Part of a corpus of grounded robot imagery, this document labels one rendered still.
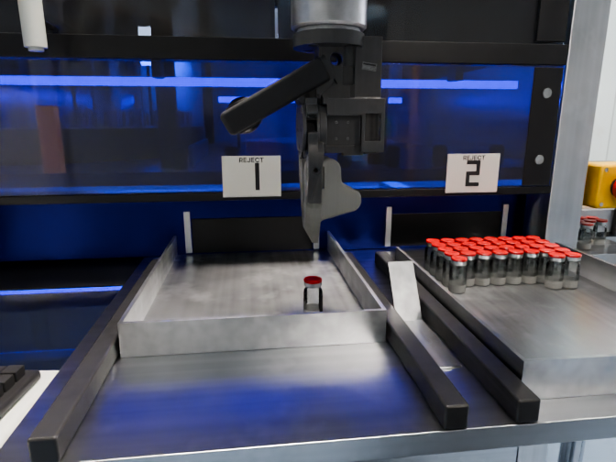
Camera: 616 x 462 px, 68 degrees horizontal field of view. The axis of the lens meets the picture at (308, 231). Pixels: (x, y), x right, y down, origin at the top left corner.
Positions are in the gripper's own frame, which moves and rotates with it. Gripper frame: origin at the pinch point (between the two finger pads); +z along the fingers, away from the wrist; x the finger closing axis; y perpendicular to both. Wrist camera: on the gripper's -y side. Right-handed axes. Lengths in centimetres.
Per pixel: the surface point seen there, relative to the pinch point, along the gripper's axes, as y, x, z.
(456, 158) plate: 25.4, 19.2, -6.2
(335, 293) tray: 4.3, 6.7, 10.0
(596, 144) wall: 234, 251, 3
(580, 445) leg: 67, 34, 60
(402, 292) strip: 10.9, -0.5, 7.5
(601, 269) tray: 40.8, 5.7, 8.0
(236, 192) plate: -8.1, 19.2, -1.7
